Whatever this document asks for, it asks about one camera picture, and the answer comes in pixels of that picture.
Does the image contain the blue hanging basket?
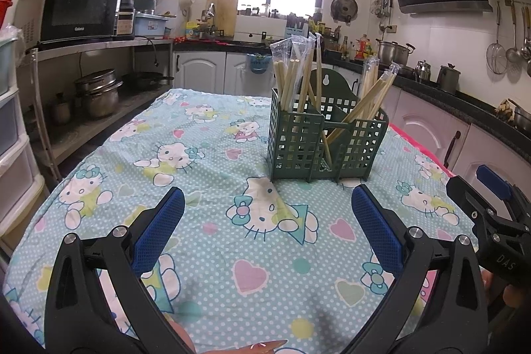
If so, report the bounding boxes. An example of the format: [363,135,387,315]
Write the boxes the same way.
[246,54,272,75]

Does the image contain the red plastic basin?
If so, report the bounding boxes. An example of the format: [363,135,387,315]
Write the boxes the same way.
[0,0,13,27]

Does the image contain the hanging wire skimmer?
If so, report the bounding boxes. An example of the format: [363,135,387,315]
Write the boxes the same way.
[486,2,507,75]

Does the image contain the dark metal kettle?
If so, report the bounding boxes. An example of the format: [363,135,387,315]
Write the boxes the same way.
[436,63,461,94]

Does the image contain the hanging steel ladle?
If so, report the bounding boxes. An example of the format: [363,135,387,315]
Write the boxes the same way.
[506,0,520,66]

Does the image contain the black microwave oven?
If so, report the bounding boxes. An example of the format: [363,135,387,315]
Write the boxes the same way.
[14,0,118,47]

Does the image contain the stainless steel stock pot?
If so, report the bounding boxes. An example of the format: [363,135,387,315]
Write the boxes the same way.
[377,38,416,66]

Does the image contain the hello kitty tablecloth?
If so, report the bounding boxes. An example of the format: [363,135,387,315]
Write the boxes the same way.
[1,89,475,353]

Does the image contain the blue knife block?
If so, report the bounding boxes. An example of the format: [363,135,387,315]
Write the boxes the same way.
[284,23,309,38]

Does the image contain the hanging pot lid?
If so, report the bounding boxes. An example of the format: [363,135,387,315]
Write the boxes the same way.
[330,0,358,24]

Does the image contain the person left hand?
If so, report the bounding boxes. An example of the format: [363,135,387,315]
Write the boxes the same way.
[167,321,290,354]

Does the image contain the stacked steel pots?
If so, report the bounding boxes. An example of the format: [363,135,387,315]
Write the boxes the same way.
[74,68,122,119]

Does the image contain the plastic drawer unit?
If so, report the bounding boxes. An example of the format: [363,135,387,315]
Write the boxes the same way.
[0,25,45,236]

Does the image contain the wooden cutting board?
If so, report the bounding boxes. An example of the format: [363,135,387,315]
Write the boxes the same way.
[206,0,239,37]

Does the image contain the green plastic utensil basket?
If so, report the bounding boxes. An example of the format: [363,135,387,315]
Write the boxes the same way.
[266,68,389,181]

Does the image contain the person right hand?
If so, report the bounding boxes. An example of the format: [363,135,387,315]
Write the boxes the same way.
[482,269,530,309]

